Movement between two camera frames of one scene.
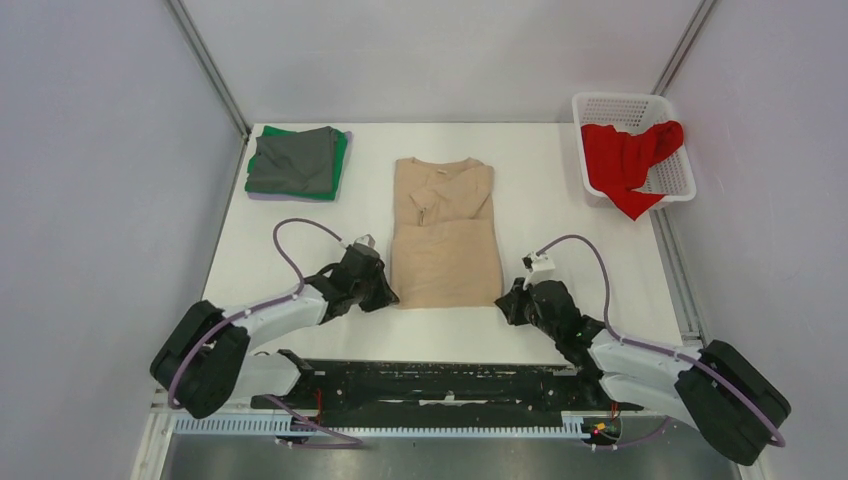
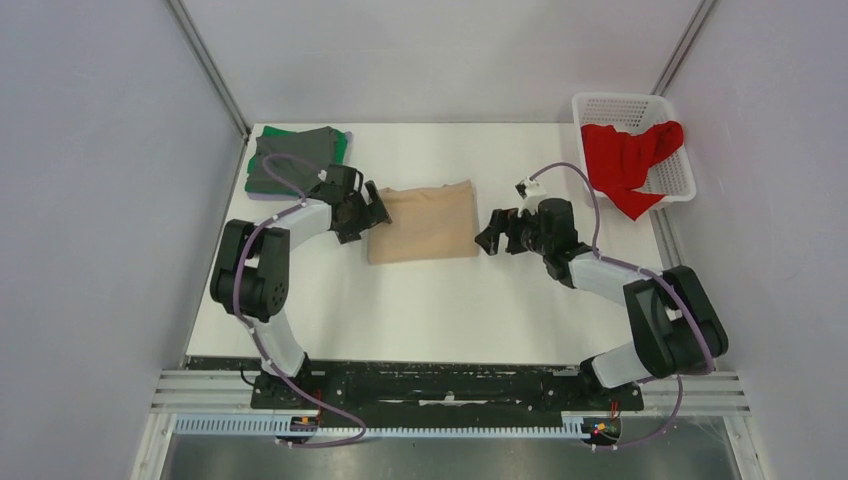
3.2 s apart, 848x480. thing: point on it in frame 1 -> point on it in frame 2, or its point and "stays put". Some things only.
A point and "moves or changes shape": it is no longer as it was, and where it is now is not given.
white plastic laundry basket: x=630 y=114 stays put
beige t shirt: x=445 y=250 moves or changes shape
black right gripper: x=510 y=302 -> x=489 y=237
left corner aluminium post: x=210 y=67 stays put
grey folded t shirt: x=301 y=161 stays put
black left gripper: x=385 y=296 -> x=351 y=232
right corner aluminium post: x=683 y=47 stays put
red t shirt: x=618 y=163 stays put
